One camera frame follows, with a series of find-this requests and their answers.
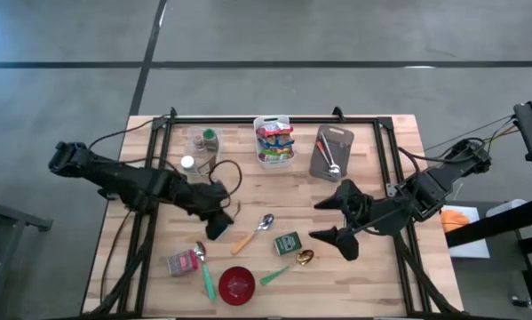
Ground red lidded spice jar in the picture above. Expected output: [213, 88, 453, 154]
[166, 249, 200, 278]

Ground yellow handled spoon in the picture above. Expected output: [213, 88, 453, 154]
[229, 212, 275, 257]

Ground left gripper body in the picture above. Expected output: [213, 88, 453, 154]
[176, 180, 231, 221]

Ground green lidded oregano jar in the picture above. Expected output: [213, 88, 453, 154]
[202, 127, 220, 153]

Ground orange handled spoon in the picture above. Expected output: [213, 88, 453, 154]
[314, 140, 337, 177]

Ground teal handled spoon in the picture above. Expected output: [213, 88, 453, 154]
[193, 241, 218, 302]

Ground yellow green ramen packet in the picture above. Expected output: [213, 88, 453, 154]
[257, 147, 293, 164]

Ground clear plastic bin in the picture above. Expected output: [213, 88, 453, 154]
[185, 125, 225, 179]

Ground white paper sheet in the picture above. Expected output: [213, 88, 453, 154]
[437, 204, 492, 260]

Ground grey plastic bin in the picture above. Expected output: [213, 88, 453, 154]
[308, 124, 355, 182]

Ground long steel spoon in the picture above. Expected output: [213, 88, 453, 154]
[319, 131, 343, 178]

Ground red and black bowl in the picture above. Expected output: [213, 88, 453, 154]
[218, 265, 257, 307]

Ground black diagonal beam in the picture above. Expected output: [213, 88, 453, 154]
[445, 195, 532, 249]

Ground white plastic bin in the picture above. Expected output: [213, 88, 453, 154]
[252, 114, 296, 170]

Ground cable bundle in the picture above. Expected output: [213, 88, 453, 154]
[423, 114, 518, 155]

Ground black metal stand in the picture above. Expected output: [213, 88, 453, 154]
[0, 193, 54, 320]

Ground white plastic tub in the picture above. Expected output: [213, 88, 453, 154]
[485, 198, 528, 219]

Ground black table frame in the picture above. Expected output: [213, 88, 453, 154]
[82, 106, 466, 320]

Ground orange cloth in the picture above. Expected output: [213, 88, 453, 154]
[440, 209, 471, 234]

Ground green pepper tin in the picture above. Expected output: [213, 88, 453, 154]
[273, 230, 304, 257]

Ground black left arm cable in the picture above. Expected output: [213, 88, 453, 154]
[207, 158, 243, 210]

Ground gold spoon green handle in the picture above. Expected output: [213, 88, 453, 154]
[258, 248, 315, 286]

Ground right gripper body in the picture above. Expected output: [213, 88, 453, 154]
[341, 194, 411, 237]

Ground blue ramen packet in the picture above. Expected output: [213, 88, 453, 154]
[256, 132, 296, 150]

